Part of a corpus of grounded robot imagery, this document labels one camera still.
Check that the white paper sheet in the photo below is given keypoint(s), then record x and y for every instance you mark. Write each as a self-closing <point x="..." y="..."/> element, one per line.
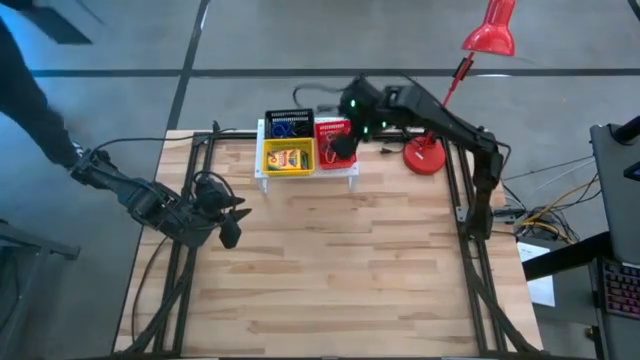
<point x="542" y="292"/>

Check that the person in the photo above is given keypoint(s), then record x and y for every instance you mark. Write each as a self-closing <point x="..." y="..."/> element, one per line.
<point x="30" y="110"/>

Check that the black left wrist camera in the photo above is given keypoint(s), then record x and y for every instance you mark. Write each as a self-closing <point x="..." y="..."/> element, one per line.
<point x="210" y="192"/>

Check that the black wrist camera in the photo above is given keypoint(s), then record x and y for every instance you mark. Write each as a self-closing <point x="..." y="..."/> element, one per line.
<point x="210" y="192"/>
<point x="361" y="92"/>

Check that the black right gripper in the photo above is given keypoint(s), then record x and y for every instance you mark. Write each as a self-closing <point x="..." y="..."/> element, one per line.
<point x="372" y="122"/>

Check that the black plastic basket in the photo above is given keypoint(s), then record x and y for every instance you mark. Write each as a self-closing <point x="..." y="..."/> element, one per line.
<point x="290" y="116"/>

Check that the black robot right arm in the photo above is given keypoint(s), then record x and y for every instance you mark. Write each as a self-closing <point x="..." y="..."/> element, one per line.
<point x="450" y="125"/>

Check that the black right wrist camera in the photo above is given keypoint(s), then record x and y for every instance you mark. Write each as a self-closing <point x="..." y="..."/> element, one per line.
<point x="361" y="92"/>

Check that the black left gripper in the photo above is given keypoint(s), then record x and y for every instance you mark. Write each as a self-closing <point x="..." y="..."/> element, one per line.
<point x="207" y="222"/>

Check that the red desk lamp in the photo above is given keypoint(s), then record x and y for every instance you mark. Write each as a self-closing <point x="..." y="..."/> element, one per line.
<point x="492" y="35"/>

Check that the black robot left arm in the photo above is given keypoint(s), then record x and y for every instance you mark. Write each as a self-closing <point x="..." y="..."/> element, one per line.
<point x="135" y="195"/>

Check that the grey desk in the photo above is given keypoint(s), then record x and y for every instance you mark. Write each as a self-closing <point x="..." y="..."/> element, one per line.
<point x="620" y="200"/>

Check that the yellow plastic basket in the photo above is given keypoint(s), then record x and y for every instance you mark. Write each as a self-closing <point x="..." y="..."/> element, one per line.
<point x="289" y="173"/>

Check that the black desk beam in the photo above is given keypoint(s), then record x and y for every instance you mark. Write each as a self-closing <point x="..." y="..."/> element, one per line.
<point x="565" y="257"/>

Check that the black aluminium frame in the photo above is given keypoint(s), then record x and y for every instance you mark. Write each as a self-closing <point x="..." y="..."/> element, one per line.
<point x="235" y="135"/>

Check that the backlit computer keyboard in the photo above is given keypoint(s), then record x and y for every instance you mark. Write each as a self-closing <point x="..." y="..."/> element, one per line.
<point x="622" y="290"/>

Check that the red plastic basket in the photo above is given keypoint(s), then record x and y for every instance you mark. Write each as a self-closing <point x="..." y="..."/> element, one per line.
<point x="325" y="129"/>

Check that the white perforated metal shelf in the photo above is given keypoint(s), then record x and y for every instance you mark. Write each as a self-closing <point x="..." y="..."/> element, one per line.
<point x="305" y="173"/>

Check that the grey metal stand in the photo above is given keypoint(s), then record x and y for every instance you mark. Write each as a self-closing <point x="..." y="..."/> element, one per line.
<point x="30" y="240"/>

